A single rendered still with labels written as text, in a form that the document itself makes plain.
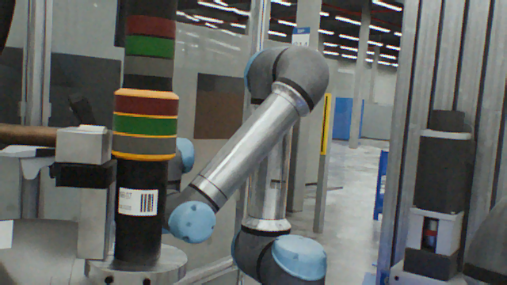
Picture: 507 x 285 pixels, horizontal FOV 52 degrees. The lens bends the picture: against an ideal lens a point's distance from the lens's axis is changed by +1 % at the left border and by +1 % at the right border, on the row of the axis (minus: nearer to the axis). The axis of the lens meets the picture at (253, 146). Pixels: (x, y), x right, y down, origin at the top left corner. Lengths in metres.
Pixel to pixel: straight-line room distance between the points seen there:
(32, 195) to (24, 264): 0.67
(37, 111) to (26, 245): 0.65
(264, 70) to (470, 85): 0.41
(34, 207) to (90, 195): 0.84
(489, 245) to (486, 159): 0.52
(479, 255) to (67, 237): 0.42
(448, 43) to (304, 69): 0.30
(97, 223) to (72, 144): 0.06
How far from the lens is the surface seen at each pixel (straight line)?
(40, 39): 1.18
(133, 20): 0.36
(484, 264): 0.61
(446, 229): 1.05
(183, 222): 0.92
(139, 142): 0.35
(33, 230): 0.56
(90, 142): 0.36
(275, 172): 1.16
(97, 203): 0.36
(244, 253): 1.21
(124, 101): 0.35
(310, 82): 1.03
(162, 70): 0.35
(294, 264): 1.08
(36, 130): 0.38
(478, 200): 1.12
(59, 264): 0.53
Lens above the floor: 1.57
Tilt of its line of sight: 5 degrees down
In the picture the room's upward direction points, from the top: 5 degrees clockwise
